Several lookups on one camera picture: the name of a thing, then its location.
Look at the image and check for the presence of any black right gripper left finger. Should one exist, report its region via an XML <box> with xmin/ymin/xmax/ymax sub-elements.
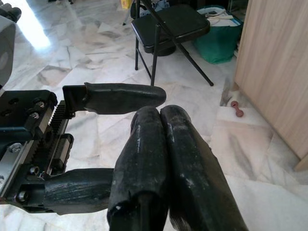
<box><xmin>107</xmin><ymin>105</ymin><xmax>171</xmax><ymax>231</ymax></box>

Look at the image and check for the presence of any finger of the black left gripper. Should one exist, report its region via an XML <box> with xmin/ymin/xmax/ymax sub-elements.
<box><xmin>43</xmin><ymin>167</ymin><xmax>115</xmax><ymax>216</ymax></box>
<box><xmin>62</xmin><ymin>81</ymin><xmax>167</xmax><ymax>118</ymax></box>

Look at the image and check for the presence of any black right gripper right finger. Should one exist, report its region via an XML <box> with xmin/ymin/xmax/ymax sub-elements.
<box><xmin>160</xmin><ymin>104</ymin><xmax>250</xmax><ymax>231</ymax></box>

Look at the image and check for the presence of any small red dumbbell toy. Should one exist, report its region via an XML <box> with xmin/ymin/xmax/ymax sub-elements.
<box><xmin>230</xmin><ymin>100</ymin><xmax>244</xmax><ymax>118</ymax></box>

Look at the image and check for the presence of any black folding chair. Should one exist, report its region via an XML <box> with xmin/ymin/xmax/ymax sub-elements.
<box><xmin>130</xmin><ymin>0</ymin><xmax>215</xmax><ymax>87</ymax></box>

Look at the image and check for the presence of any green bag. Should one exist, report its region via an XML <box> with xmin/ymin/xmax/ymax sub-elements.
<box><xmin>192</xmin><ymin>6</ymin><xmax>244</xmax><ymax>64</ymax></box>

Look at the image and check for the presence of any light wooden cabinet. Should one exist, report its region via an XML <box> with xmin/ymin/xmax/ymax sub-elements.
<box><xmin>234</xmin><ymin>0</ymin><xmax>308</xmax><ymax>173</ymax></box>

